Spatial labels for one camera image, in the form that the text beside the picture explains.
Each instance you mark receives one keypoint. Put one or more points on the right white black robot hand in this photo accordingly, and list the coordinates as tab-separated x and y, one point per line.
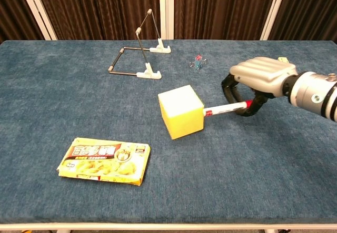
263	71

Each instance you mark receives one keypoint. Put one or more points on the red and white marker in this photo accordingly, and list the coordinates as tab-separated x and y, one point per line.
223	109

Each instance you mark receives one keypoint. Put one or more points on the yellow foam cube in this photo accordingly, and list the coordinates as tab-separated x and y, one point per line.
181	114

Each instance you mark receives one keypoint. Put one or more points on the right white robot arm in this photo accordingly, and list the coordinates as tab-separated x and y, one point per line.
313	93

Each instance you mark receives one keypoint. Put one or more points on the small beige block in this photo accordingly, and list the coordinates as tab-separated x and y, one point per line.
283	59

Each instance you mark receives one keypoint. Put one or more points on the small red blue clip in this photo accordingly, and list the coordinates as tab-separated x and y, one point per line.
197	62

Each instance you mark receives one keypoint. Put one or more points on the brown pleated partition panel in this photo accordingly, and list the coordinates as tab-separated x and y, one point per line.
100	9
218	9
308	9
13	9

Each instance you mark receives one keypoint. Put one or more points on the yellow snack box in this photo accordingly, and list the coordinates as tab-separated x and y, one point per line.
105	162

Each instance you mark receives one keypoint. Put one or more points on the blue felt table cover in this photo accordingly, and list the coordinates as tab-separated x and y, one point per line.
79	99

